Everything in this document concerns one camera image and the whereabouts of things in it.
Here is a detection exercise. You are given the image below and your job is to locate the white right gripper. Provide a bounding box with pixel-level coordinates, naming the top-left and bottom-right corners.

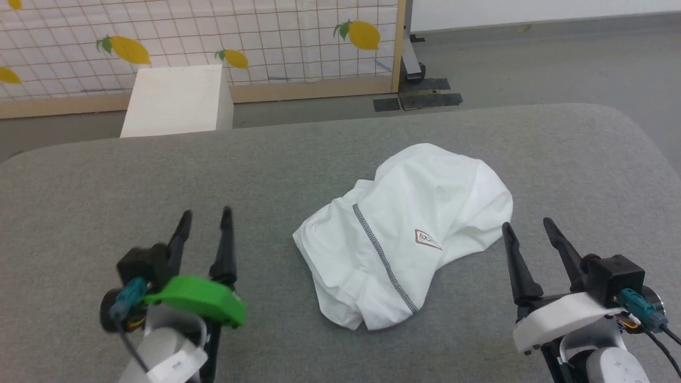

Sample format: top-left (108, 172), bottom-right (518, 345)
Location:
top-left (502, 217), bottom-right (628, 354)

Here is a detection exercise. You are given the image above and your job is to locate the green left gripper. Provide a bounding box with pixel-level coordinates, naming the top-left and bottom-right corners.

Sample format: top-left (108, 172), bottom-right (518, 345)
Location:
top-left (143, 206), bottom-right (246, 373)

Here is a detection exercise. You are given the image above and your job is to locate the white garment with grey stitching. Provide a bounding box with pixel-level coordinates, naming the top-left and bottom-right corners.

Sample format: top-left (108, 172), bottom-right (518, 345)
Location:
top-left (293, 143), bottom-right (514, 331)

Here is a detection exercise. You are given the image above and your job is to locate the grey fabric sofa surface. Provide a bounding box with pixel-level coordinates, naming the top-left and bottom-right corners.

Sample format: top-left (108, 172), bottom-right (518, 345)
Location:
top-left (0, 103), bottom-right (681, 383)

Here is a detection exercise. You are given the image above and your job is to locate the black left gripper round motor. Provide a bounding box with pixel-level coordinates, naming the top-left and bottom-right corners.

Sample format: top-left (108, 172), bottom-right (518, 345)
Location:
top-left (100, 290), bottom-right (128, 335)

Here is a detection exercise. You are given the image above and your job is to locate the black gripper round motor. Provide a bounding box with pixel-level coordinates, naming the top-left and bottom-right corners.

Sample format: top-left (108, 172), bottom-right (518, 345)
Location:
top-left (100, 290), bottom-right (128, 335)
top-left (641, 286), bottom-right (666, 320)

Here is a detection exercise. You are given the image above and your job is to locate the black right gripper round motor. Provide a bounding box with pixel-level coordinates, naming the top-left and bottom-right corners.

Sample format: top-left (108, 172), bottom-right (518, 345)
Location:
top-left (641, 286), bottom-right (666, 320)

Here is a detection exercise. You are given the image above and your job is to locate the large black floor mat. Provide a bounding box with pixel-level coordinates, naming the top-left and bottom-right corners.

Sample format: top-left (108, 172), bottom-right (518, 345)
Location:
top-left (398, 78), bottom-right (463, 111)

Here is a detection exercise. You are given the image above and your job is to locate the grey metal stand leg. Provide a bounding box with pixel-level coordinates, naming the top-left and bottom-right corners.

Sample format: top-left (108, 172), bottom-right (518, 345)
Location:
top-left (402, 0), bottom-right (427, 83)

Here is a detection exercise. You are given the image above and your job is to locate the right arm cable teal plug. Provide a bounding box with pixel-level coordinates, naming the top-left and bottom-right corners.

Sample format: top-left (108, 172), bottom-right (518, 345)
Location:
top-left (617, 289), bottom-right (681, 376)

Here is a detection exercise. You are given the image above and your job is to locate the white box pedestal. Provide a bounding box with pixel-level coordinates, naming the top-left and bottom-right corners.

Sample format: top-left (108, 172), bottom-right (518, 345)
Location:
top-left (120, 65), bottom-right (234, 138)

